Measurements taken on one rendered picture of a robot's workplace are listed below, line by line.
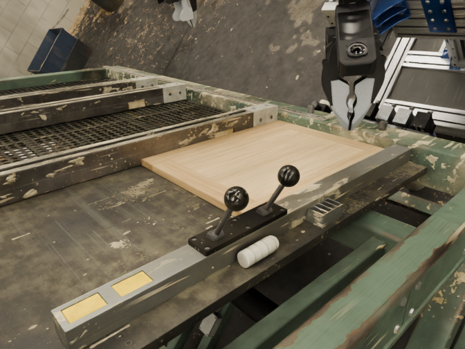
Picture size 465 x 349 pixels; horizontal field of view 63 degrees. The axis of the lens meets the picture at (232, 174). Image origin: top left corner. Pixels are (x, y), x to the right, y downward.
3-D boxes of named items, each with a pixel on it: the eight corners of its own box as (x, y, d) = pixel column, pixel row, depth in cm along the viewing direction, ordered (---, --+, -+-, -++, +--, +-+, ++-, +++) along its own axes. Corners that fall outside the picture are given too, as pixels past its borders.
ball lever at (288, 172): (275, 219, 72) (308, 173, 63) (261, 226, 69) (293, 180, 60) (262, 203, 73) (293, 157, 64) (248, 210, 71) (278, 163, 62)
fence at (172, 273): (409, 161, 106) (412, 148, 104) (70, 356, 47) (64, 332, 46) (391, 156, 109) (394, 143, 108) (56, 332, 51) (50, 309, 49)
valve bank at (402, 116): (459, 133, 131) (449, 99, 113) (442, 170, 130) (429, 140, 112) (335, 108, 164) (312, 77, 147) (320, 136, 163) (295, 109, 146)
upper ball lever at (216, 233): (228, 244, 64) (257, 196, 55) (210, 253, 62) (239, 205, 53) (215, 226, 66) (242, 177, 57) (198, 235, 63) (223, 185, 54)
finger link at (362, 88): (365, 117, 65) (368, 63, 60) (370, 132, 60) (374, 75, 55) (346, 118, 66) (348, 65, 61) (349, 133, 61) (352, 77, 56)
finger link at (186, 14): (183, 34, 115) (170, 3, 109) (196, 25, 117) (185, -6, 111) (189, 34, 112) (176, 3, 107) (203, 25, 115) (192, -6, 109)
